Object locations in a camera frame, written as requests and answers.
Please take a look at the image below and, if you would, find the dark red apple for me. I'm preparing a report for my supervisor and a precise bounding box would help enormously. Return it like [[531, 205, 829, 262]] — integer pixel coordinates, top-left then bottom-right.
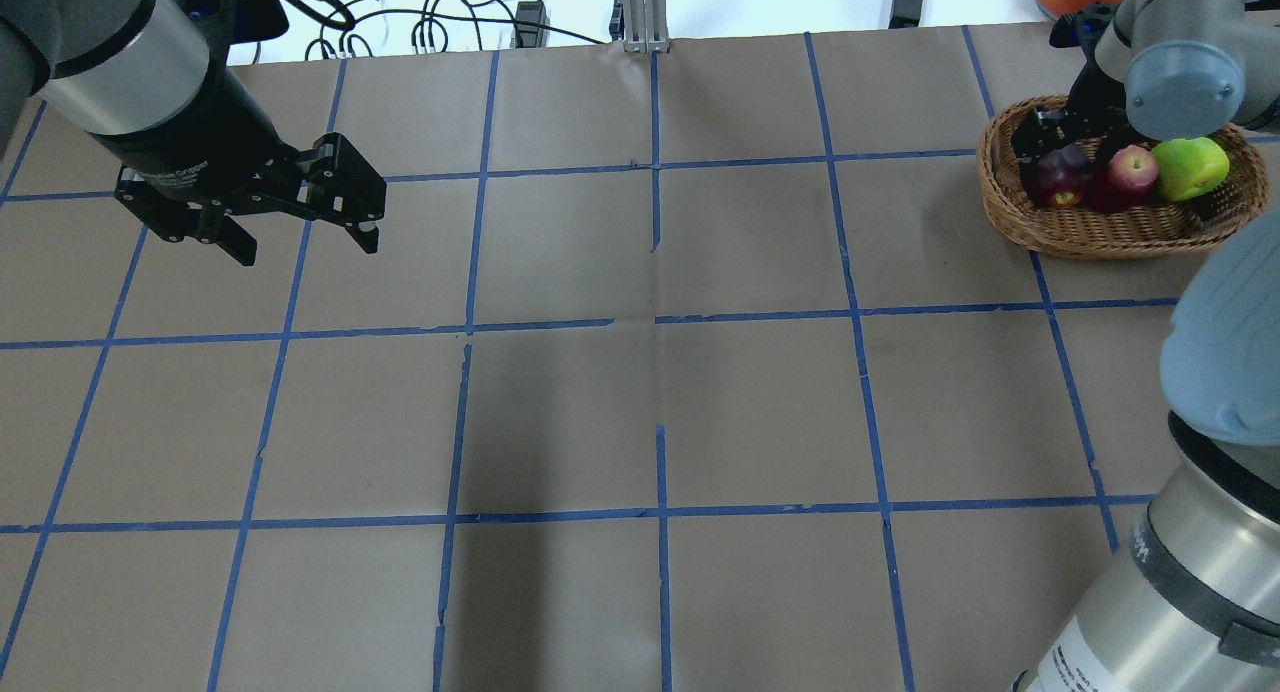
[[1029, 142, 1094, 208]]

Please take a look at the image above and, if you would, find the red yellow apple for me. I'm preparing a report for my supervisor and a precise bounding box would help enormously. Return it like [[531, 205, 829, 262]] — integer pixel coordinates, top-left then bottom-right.
[[1103, 145, 1160, 197]]

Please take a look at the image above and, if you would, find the green apple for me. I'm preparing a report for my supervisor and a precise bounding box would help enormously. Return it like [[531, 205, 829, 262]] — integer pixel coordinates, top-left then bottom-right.
[[1151, 137, 1230, 203]]

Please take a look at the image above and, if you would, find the woven wicker basket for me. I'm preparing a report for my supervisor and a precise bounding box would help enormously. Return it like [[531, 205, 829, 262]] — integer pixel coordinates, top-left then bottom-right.
[[977, 95, 1270, 260]]

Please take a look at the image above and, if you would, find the black power adapter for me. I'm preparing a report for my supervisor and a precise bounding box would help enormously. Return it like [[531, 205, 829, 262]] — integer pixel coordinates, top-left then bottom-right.
[[887, 0, 924, 29]]

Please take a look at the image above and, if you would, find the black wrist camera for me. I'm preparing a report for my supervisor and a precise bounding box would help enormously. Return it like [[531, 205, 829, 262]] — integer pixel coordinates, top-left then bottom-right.
[[1048, 1, 1117, 49]]

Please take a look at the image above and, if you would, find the aluminium frame post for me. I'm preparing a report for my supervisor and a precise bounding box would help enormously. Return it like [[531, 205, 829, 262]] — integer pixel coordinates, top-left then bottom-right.
[[609, 0, 671, 54]]

